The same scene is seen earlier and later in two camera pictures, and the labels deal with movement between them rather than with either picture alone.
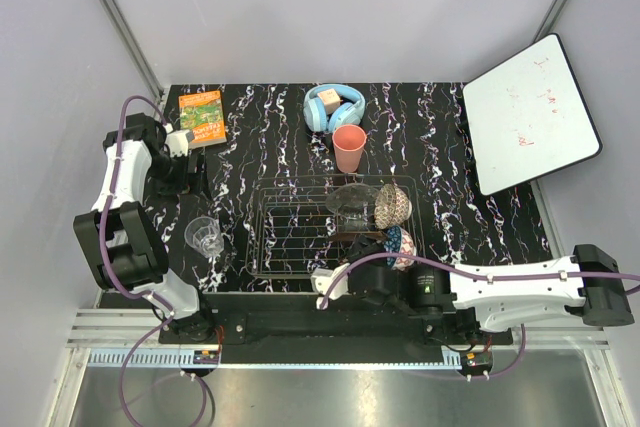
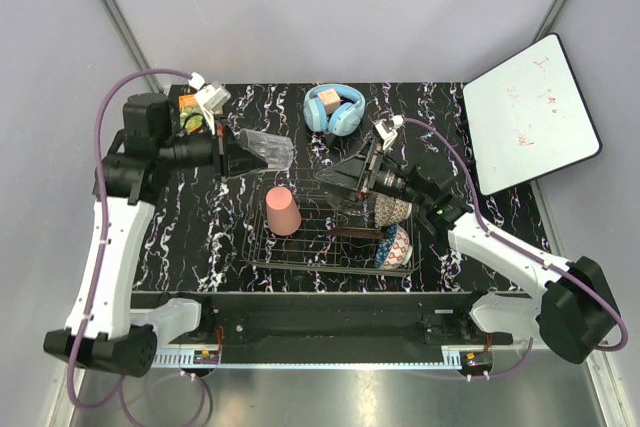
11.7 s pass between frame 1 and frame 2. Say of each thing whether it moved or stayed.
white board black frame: stayed
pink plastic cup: moved
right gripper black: moved
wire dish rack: stayed
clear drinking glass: moved
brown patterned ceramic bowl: stayed
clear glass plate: stayed
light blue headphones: stayed
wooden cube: stayed
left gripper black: moved
